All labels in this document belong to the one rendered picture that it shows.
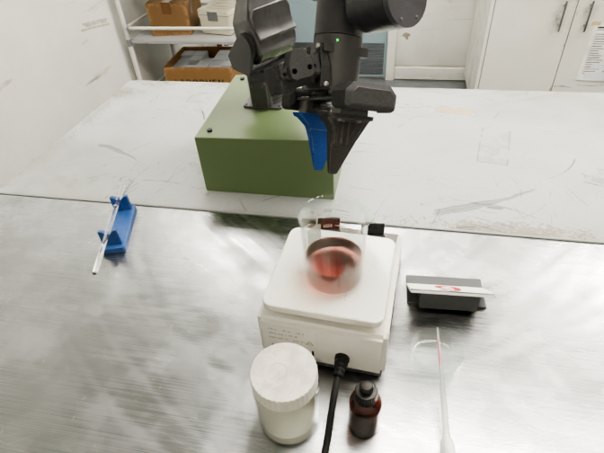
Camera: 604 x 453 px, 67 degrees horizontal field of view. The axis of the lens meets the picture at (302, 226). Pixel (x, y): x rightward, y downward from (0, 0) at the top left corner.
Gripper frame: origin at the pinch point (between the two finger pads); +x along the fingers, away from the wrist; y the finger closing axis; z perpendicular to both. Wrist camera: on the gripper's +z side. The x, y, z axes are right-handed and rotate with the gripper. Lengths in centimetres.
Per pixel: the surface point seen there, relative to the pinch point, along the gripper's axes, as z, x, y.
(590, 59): -213, -52, -123
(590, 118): -59, -8, -8
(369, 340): 2.4, 17.3, 17.5
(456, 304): -11.4, 16.4, 13.5
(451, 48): -192, -64, -208
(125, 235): 22.1, 15.6, -17.5
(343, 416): 4.1, 25.3, 17.1
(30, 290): 33.8, 22.2, -14.5
